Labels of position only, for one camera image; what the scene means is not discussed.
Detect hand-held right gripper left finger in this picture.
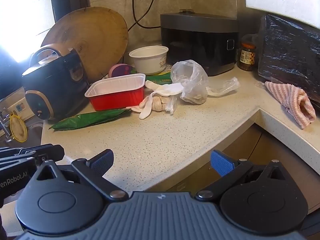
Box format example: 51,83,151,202
34,149,128,201

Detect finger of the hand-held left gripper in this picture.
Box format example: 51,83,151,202
0,146,37,162
18,144,66,167

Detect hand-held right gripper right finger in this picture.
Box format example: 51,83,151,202
196,149,288,202

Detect yellow-rimmed silver scrubber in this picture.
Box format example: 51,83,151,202
9,114,28,143

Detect green snack wrapper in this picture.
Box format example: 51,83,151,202
135,67,173,85
49,109,132,131

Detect red food tray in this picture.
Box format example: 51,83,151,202
84,73,146,111

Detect stainless steel sink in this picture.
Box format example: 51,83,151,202
0,121,44,153

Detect metal faucet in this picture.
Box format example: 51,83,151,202
0,107,12,141

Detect wooden base cabinet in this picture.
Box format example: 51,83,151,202
147,125,320,215

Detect dark rice cooker gold trim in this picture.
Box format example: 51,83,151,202
21,44,90,121

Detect flat clear plastic bag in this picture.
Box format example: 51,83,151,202
206,76,240,97

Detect garlic in plastic wrap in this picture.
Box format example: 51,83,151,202
152,94,179,114

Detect crumpled clear plastic bag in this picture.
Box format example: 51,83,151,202
171,59,209,104

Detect pink striped towel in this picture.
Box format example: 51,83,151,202
264,81,317,129

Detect white plastic bowl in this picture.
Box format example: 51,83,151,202
129,46,169,75

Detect glass sauce jar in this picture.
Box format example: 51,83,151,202
237,41,258,72

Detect grey square rice cooker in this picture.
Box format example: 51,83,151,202
160,9,238,77

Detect round wooden cutting board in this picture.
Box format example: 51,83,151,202
41,7,129,83

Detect black plastic bag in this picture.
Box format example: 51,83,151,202
257,14,320,103

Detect dark window frame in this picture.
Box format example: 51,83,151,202
49,0,90,30

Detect black power cable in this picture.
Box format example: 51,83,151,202
132,0,161,29

